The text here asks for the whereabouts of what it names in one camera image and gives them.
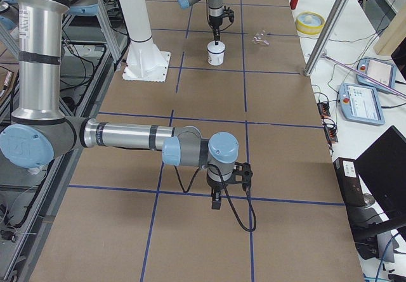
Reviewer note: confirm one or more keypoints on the orange connector board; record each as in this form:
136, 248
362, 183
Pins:
330, 130
324, 106

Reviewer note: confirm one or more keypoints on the teach pendant near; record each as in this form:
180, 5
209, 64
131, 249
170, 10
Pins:
360, 104

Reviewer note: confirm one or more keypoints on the black monitor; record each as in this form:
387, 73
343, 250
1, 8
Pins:
382, 168

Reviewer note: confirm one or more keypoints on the teach pendant far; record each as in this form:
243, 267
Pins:
381, 71

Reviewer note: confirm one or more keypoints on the yellow tape roll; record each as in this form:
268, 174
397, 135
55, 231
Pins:
309, 23

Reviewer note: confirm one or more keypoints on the wooden board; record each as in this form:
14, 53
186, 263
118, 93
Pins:
393, 36

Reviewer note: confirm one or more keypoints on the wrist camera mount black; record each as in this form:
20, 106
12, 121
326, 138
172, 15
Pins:
242, 174
228, 13

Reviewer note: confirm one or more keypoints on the white enamel cup blue rim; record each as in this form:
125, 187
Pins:
215, 53

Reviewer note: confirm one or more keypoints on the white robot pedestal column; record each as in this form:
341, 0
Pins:
144, 62

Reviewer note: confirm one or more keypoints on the black computer box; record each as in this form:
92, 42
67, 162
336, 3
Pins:
349, 182

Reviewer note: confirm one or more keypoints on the teach pendant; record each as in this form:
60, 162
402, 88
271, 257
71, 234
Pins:
381, 71
360, 104

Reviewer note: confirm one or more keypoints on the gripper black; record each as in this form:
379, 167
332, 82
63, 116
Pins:
215, 186
216, 24

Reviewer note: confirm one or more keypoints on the aluminium frame post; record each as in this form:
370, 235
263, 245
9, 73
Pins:
334, 15

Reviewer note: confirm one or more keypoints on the orange connector board far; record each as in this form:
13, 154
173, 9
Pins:
324, 106

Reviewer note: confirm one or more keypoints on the orange connector board near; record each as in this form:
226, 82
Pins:
330, 130

